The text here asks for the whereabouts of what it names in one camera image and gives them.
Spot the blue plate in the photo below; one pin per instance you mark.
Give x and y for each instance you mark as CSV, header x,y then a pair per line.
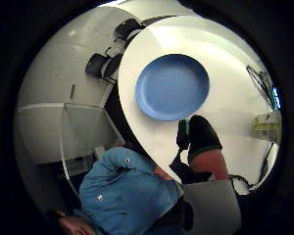
x,y
171,87

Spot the yellow-green box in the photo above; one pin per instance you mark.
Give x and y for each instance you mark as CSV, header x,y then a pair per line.
x,y
267,126

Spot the the person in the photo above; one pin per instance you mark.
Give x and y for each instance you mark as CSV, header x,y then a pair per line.
x,y
127,192

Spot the blue lit screen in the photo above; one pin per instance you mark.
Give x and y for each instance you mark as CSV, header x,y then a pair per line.
x,y
276,98

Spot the black office chair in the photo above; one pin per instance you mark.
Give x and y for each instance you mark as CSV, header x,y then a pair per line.
x,y
128,29
111,67
95,65

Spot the white office desk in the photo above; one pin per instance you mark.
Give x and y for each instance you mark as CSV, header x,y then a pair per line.
x,y
78,130

